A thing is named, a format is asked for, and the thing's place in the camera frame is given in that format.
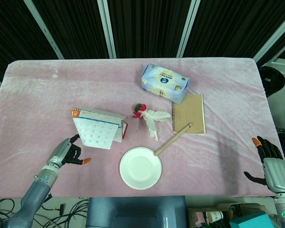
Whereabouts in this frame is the teal box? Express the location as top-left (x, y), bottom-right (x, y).
top-left (229, 210), bottom-right (274, 228)

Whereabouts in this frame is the brown cardboard box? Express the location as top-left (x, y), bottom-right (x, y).
top-left (187, 202), bottom-right (276, 228)

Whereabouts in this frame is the pink plush tablecloth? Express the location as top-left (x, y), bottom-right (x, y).
top-left (0, 57), bottom-right (280, 199)

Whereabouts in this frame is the white paper cup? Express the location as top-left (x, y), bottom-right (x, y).
top-left (206, 210), bottom-right (225, 225)

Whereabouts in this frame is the black round stand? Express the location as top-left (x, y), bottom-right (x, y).
top-left (259, 66), bottom-right (285, 97)

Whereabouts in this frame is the blue tissue pack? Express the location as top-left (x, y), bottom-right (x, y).
top-left (141, 63), bottom-right (190, 105)

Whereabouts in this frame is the wooden stick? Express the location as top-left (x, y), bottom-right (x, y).
top-left (153, 122), bottom-right (192, 157)

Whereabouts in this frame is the white desk calendar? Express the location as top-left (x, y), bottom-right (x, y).
top-left (70, 107), bottom-right (129, 151)

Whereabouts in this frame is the white paper plate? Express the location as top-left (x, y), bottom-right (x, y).
top-left (119, 146), bottom-right (162, 190)

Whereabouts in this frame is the black cable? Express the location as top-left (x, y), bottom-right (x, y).
top-left (41, 197), bottom-right (89, 228)

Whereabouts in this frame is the white feather shuttlecock toy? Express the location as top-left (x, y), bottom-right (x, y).
top-left (132, 103), bottom-right (173, 141)

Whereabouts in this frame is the brown spiral notebook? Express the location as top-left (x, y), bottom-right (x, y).
top-left (171, 93), bottom-right (207, 135)

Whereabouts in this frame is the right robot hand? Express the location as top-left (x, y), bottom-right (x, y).
top-left (244, 136), bottom-right (285, 193)

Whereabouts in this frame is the grey metal frame post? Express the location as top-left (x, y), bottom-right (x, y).
top-left (96, 0), bottom-right (117, 59)
top-left (253, 10), bottom-right (285, 62)
top-left (176, 0), bottom-right (201, 58)
top-left (23, 0), bottom-right (65, 60)

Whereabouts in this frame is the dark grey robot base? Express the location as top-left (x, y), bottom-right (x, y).
top-left (86, 196), bottom-right (188, 228)

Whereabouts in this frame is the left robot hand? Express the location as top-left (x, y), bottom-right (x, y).
top-left (46, 134), bottom-right (92, 168)

